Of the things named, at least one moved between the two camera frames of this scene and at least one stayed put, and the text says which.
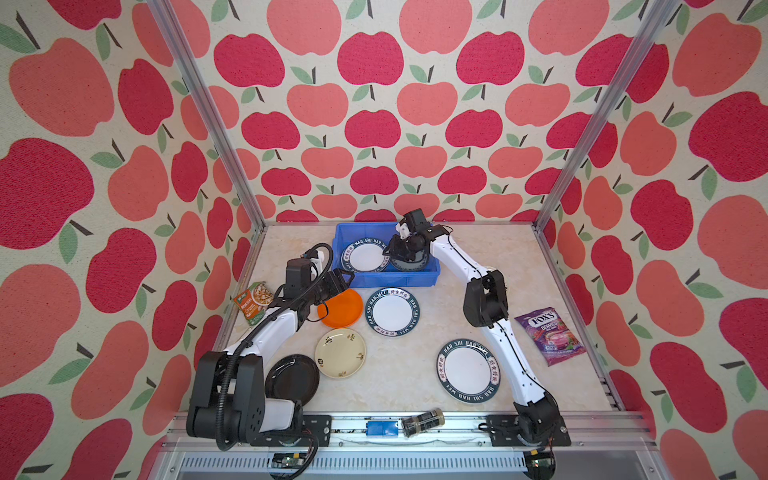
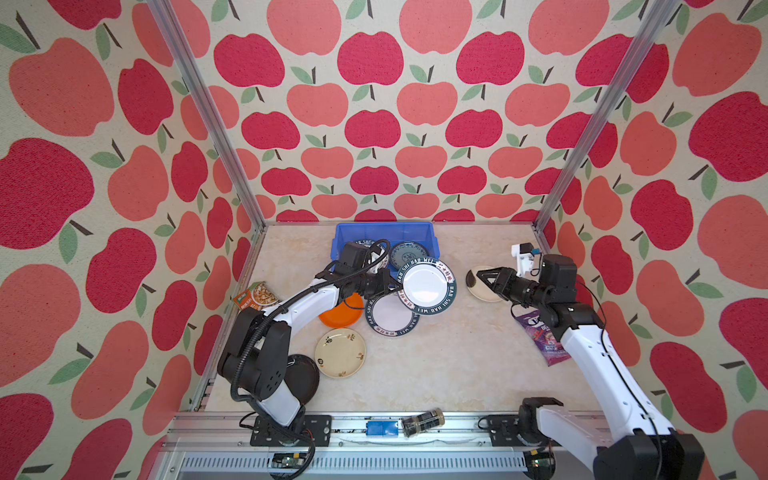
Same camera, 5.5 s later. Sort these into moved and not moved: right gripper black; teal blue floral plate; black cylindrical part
Moved: right gripper black
Not moved: black cylindrical part; teal blue floral plate
